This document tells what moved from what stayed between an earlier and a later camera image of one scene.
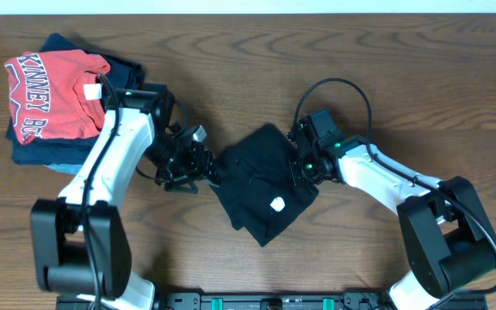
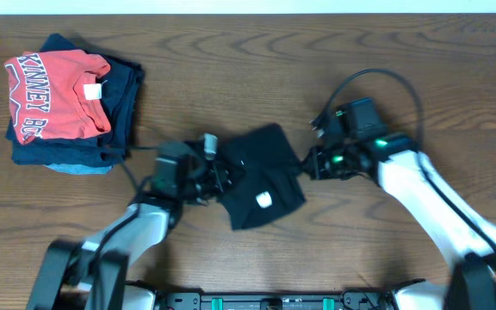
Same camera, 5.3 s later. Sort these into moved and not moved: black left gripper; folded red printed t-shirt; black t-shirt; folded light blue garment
Moved: black t-shirt; black left gripper
Not moved: folded light blue garment; folded red printed t-shirt
